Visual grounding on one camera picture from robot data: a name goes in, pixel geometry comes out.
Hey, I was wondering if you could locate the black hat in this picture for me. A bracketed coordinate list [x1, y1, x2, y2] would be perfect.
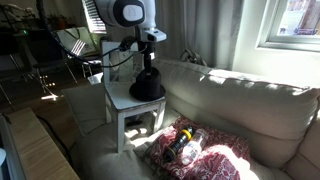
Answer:
[129, 67, 165, 101]

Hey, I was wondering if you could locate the white framed window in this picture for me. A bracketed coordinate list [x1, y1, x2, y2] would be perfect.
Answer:
[258, 0, 320, 52]

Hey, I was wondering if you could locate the clear plastic water bottle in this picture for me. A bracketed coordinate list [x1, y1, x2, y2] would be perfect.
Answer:
[181, 129, 209, 165]

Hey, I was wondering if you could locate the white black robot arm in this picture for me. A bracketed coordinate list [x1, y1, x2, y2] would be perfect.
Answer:
[94, 0, 167, 74]

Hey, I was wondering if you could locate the cream fabric sofa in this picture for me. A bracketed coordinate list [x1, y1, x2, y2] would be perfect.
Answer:
[63, 59, 320, 180]

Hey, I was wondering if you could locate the black yellow flashlight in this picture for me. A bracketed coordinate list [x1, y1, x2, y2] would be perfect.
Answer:
[163, 126, 194, 162]

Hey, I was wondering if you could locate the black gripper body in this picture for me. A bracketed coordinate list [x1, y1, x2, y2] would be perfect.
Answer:
[138, 41, 155, 72]

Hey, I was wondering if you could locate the white curtain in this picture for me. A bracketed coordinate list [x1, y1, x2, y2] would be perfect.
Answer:
[155, 0, 244, 70]

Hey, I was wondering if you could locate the small white wooden chair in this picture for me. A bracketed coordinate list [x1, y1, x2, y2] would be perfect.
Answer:
[100, 40, 167, 154]

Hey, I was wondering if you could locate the red white patterned cloth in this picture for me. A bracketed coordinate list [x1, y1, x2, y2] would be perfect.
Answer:
[143, 116, 250, 180]

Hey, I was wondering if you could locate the light wooden table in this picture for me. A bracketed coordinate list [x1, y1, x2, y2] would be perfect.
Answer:
[1, 108, 80, 180]

